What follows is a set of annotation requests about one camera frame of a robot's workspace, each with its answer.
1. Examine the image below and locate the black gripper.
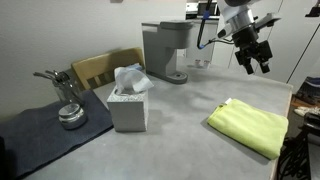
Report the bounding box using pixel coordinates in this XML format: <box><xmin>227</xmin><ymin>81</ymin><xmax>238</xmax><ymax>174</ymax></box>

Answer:
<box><xmin>232</xmin><ymin>27</ymin><xmax>273</xmax><ymax>75</ymax></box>

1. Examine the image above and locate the yellow-green microfiber towel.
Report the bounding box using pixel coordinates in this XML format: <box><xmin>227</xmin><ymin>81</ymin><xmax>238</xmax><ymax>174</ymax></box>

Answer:
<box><xmin>207</xmin><ymin>98</ymin><xmax>288</xmax><ymax>160</ymax></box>

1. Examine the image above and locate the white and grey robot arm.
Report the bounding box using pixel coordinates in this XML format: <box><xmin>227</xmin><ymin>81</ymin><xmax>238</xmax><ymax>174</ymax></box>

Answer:
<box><xmin>217</xmin><ymin>0</ymin><xmax>278</xmax><ymax>74</ymax></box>

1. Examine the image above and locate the grey pod coffee machine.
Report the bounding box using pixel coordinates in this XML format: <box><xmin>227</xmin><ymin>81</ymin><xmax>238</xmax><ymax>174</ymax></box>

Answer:
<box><xmin>142</xmin><ymin>20</ymin><xmax>193</xmax><ymax>84</ymax></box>

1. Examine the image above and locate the grey tissue box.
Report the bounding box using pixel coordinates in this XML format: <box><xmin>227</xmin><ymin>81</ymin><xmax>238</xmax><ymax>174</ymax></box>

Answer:
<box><xmin>107</xmin><ymin>63</ymin><xmax>154</xmax><ymax>132</ymax></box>

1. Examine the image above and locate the glass jar with metal utensils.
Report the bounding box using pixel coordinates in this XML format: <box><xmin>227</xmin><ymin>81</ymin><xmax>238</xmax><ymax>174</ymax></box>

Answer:
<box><xmin>33</xmin><ymin>70</ymin><xmax>84</xmax><ymax>106</ymax></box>

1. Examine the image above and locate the small round glass jar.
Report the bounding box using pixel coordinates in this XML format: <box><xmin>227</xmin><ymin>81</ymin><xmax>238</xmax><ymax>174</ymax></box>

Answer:
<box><xmin>58</xmin><ymin>103</ymin><xmax>87</xmax><ymax>130</ymax></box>

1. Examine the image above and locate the dark blue placemat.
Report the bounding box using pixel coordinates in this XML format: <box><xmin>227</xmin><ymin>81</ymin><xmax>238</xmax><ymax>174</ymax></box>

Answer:
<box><xmin>0</xmin><ymin>90</ymin><xmax>113</xmax><ymax>179</ymax></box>

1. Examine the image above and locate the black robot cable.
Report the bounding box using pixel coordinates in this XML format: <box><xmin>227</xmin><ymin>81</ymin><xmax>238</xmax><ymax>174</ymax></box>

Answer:
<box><xmin>196</xmin><ymin>0</ymin><xmax>236</xmax><ymax>50</ymax></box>

